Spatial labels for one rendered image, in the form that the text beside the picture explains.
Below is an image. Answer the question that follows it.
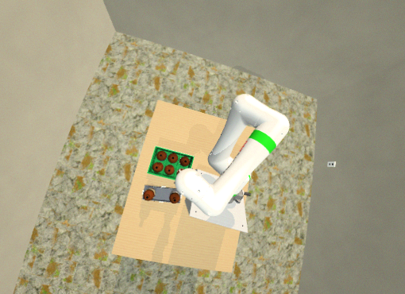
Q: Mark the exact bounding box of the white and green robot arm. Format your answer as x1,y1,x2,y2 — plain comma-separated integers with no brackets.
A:
175,95,289,217

